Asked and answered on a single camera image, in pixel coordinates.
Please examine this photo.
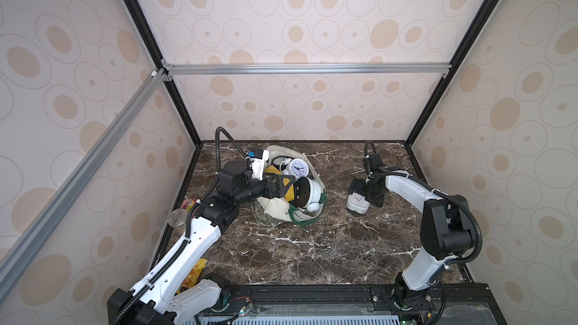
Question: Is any yellow square alarm clock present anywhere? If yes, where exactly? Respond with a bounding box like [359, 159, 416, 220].
[263, 166, 297, 202]

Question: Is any white square orange-number clock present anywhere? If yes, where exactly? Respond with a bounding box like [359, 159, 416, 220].
[346, 193, 370, 215]

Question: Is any small white round clock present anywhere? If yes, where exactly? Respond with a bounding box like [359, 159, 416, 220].
[281, 158, 310, 178]

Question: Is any white clock black back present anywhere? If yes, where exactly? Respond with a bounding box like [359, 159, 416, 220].
[294, 177, 322, 213]

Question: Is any cream canvas tote bag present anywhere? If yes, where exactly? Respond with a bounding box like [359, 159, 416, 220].
[257, 145, 327, 227]

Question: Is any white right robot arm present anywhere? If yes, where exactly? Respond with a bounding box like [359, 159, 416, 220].
[347, 141, 483, 311]

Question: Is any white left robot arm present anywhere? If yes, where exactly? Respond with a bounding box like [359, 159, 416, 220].
[107, 127, 295, 324]

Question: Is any Fox's candy bag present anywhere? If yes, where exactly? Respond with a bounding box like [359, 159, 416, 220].
[181, 197, 200, 212]

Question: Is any clear plastic jar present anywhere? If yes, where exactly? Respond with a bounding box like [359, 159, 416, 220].
[167, 209, 188, 230]

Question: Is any yellow snack packet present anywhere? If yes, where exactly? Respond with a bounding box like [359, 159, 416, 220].
[177, 258, 208, 294]

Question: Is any aluminium frame bar rear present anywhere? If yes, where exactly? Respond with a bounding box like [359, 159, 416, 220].
[154, 62, 452, 78]

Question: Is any aluminium frame bar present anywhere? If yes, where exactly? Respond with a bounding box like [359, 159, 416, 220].
[154, 62, 452, 78]
[1, 68, 167, 302]

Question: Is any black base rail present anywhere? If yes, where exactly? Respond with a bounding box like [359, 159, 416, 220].
[191, 284, 506, 324]

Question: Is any aluminium frame bar left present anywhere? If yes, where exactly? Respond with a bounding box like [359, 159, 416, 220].
[1, 68, 167, 302]

